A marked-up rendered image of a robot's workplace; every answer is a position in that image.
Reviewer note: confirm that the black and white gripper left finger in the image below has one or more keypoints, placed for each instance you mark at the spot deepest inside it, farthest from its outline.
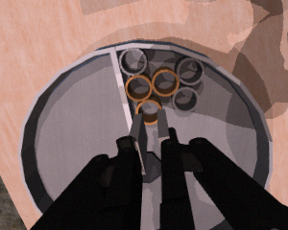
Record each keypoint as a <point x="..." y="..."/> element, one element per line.
<point x="81" y="203"/>

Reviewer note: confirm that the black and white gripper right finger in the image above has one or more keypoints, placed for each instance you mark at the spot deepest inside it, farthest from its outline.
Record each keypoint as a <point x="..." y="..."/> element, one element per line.
<point x="244" y="203"/>

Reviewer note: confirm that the bronze bushing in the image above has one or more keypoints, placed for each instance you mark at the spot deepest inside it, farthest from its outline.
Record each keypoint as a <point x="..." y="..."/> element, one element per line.
<point x="149" y="119"/>
<point x="136" y="96"/>
<point x="168" y="91"/>

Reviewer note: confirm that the grey metal ring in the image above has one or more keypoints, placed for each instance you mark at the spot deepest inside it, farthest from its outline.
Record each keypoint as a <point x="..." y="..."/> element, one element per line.
<point x="197" y="77"/>
<point x="185" y="107"/>
<point x="126" y="69"/>

